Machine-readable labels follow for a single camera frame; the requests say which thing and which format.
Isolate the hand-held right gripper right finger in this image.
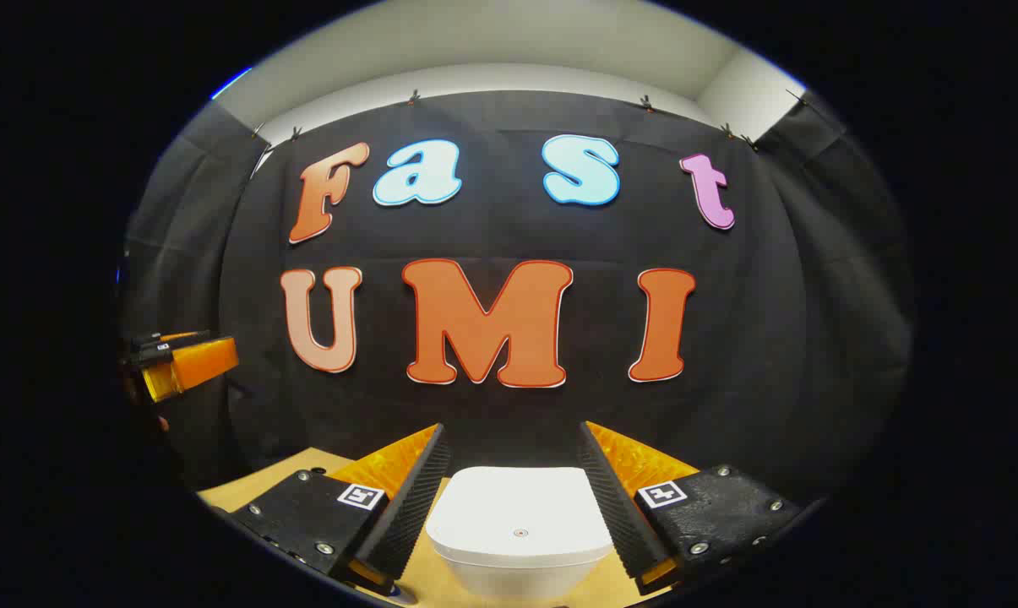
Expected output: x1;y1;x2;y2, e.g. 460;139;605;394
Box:
578;420;805;597

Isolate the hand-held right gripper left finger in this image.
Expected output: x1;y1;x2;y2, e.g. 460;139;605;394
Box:
226;422;452;597

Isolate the white desktop garbage bin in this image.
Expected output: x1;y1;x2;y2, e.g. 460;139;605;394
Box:
425;466;616;603

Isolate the wooden desktop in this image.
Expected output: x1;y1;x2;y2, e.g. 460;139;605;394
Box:
198;448;680;608

